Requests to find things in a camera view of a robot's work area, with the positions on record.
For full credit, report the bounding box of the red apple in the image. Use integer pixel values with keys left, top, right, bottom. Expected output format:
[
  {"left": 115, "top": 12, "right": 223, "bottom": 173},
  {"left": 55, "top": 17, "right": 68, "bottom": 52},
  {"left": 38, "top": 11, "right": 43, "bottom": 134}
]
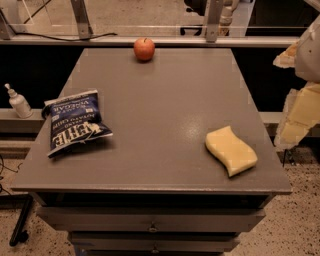
[{"left": 134, "top": 38, "right": 155, "bottom": 61}]

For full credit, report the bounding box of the blue potato chip bag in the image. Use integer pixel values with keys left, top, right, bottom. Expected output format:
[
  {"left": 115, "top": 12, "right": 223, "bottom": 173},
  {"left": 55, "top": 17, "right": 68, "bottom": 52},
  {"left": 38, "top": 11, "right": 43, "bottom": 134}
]
[{"left": 42, "top": 90, "right": 113, "bottom": 158}]

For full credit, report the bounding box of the metal frame post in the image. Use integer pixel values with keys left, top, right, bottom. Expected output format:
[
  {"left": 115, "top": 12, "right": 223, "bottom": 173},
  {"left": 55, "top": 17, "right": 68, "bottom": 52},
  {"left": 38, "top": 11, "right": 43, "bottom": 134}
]
[
  {"left": 70, "top": 0, "right": 93, "bottom": 40},
  {"left": 206, "top": 0, "right": 223, "bottom": 43}
]

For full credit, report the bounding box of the grey drawer cabinet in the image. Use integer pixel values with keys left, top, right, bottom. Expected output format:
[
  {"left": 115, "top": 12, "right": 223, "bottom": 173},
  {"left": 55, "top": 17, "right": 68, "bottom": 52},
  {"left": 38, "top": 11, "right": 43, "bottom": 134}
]
[{"left": 13, "top": 48, "right": 291, "bottom": 256}]

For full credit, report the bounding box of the metal frame post left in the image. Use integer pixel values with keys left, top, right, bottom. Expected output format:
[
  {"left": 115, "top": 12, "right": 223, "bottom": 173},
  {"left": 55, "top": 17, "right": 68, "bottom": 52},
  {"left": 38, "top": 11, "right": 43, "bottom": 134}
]
[{"left": 70, "top": 0, "right": 93, "bottom": 40}]

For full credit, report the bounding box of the metal frame post right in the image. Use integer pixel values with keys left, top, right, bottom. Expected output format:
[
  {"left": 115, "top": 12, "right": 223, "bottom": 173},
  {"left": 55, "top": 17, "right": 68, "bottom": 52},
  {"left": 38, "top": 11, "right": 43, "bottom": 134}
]
[{"left": 206, "top": 0, "right": 223, "bottom": 43}]

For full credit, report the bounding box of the white pump bottle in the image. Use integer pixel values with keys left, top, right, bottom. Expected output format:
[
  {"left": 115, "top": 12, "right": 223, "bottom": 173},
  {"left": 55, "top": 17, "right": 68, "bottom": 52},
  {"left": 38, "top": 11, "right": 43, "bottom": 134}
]
[{"left": 5, "top": 83, "right": 33, "bottom": 119}]

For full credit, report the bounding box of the yellow wavy sponge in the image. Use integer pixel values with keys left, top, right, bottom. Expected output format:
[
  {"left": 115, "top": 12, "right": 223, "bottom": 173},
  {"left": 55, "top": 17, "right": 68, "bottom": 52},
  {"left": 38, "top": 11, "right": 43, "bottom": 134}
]
[{"left": 205, "top": 126, "right": 258, "bottom": 177}]

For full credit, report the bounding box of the black stand leg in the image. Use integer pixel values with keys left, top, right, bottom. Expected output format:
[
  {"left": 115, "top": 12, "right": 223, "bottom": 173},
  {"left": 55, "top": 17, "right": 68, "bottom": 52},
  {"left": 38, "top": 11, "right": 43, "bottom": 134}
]
[{"left": 9, "top": 194, "right": 33, "bottom": 247}]

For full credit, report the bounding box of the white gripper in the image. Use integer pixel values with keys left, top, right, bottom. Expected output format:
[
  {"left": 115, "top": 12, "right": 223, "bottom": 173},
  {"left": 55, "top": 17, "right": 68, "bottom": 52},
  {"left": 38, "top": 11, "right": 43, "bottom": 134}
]
[{"left": 273, "top": 15, "right": 320, "bottom": 150}]

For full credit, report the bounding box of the black cable on ledge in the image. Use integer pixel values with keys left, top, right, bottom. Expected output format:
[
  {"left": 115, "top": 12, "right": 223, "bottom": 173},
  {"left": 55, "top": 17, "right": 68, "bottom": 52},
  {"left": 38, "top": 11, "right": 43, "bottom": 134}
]
[{"left": 0, "top": 8, "right": 118, "bottom": 42}]

